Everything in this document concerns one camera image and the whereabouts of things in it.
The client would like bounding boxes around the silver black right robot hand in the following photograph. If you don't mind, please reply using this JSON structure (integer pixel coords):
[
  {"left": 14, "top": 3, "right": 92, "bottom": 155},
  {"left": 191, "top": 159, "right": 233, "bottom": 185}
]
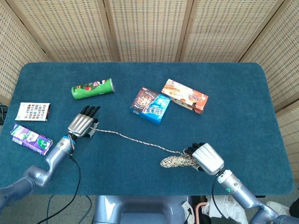
[{"left": 182, "top": 141, "right": 225, "bottom": 176}]

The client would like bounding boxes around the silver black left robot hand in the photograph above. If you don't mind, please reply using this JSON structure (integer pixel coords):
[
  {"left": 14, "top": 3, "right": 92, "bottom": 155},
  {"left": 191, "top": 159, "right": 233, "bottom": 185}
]
[{"left": 67, "top": 105, "right": 101, "bottom": 140}]

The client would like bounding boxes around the beige braided rope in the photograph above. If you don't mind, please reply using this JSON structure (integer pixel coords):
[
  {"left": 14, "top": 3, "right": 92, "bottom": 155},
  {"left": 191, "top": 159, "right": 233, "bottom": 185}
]
[{"left": 94, "top": 127, "right": 199, "bottom": 169}]

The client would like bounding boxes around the green chip can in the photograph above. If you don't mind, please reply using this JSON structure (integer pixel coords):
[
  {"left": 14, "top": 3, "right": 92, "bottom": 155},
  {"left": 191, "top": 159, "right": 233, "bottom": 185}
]
[{"left": 71, "top": 78, "right": 115, "bottom": 100}]

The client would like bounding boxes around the white crumpled cloth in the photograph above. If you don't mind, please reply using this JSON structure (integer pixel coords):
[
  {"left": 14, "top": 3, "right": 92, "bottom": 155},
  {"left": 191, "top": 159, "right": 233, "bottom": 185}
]
[{"left": 202, "top": 195, "right": 248, "bottom": 224}]

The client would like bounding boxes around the white picture-grid card box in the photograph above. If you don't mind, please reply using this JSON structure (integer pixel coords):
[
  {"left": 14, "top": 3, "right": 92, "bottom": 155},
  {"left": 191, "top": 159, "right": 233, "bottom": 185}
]
[{"left": 14, "top": 102, "right": 51, "bottom": 122}]

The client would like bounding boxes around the purple green carton box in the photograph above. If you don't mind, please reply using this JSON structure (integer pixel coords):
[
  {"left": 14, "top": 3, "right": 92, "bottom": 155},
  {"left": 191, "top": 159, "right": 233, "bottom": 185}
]
[{"left": 9, "top": 123, "right": 54, "bottom": 156}]

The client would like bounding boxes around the black bag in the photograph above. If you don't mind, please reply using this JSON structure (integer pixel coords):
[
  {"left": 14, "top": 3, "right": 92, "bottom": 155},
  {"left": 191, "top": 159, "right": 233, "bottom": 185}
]
[{"left": 200, "top": 214, "right": 234, "bottom": 224}]

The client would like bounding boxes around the orange white biscuit box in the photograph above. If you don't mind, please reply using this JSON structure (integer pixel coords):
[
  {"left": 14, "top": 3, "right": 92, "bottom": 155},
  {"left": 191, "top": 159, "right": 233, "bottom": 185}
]
[{"left": 161, "top": 78, "right": 209, "bottom": 115}]

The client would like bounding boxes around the dark blue table mat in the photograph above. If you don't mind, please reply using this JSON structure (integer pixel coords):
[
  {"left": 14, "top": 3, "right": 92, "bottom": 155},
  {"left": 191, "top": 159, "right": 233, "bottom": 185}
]
[{"left": 0, "top": 62, "right": 295, "bottom": 196}]

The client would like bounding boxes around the brown and blue snack box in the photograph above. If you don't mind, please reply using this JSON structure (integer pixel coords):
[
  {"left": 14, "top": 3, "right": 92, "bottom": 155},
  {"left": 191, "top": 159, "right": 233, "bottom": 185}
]
[{"left": 129, "top": 87, "right": 172, "bottom": 126}]

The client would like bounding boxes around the white shoe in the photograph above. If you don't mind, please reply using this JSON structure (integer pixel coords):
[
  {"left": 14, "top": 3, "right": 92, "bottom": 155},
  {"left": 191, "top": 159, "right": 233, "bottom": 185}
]
[{"left": 266, "top": 200, "right": 291, "bottom": 211}]

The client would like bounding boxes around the blue-grey robot torso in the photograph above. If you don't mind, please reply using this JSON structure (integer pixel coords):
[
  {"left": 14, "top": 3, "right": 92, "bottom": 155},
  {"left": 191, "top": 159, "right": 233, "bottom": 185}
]
[{"left": 93, "top": 195, "right": 194, "bottom": 224}]

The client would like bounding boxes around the black round object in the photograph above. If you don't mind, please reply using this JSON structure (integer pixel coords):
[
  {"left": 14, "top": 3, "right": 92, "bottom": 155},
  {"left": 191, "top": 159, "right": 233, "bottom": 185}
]
[{"left": 289, "top": 197, "right": 299, "bottom": 217}]

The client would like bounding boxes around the bamboo folding screen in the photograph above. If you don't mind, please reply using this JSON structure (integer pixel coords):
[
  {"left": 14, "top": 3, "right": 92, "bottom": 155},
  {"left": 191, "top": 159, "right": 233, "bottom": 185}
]
[{"left": 0, "top": 0, "right": 299, "bottom": 182}]

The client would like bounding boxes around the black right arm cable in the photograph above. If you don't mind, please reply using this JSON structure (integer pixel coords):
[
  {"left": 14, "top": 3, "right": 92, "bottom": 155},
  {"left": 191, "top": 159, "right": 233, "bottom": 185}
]
[{"left": 211, "top": 174, "right": 232, "bottom": 224}]

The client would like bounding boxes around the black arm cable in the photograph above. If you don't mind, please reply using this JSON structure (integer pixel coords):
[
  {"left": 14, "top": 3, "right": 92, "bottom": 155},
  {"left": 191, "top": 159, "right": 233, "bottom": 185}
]
[
  {"left": 36, "top": 155, "right": 82, "bottom": 224},
  {"left": 211, "top": 174, "right": 232, "bottom": 224}
]

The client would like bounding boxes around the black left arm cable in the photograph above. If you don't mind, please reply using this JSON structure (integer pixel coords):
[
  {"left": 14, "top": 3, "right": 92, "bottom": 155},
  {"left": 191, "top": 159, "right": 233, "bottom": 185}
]
[{"left": 36, "top": 155, "right": 82, "bottom": 224}]

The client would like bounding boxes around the pink tube frame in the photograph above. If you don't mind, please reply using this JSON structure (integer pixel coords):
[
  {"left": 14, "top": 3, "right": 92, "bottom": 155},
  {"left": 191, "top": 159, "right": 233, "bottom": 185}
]
[{"left": 195, "top": 202, "right": 208, "bottom": 224}]

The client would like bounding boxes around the black device with cables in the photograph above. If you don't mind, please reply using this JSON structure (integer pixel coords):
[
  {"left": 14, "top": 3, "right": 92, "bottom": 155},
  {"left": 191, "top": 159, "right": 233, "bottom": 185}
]
[{"left": 0, "top": 105, "right": 9, "bottom": 124}]

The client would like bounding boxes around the blue floor cable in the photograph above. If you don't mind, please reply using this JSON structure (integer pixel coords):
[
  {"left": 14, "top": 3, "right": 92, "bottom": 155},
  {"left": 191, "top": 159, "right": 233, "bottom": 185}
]
[{"left": 78, "top": 195, "right": 93, "bottom": 224}]

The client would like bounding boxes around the dark floor cable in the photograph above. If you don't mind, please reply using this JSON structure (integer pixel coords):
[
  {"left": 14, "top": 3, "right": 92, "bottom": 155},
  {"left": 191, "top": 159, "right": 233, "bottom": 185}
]
[{"left": 46, "top": 195, "right": 55, "bottom": 220}]

